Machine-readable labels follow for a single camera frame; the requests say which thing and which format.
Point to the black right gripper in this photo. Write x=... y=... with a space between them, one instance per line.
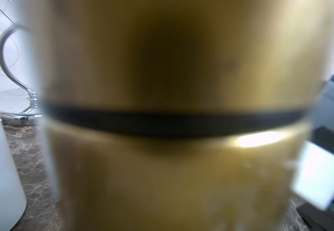
x=315 y=219

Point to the gold thermos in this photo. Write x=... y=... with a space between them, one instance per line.
x=177 y=115

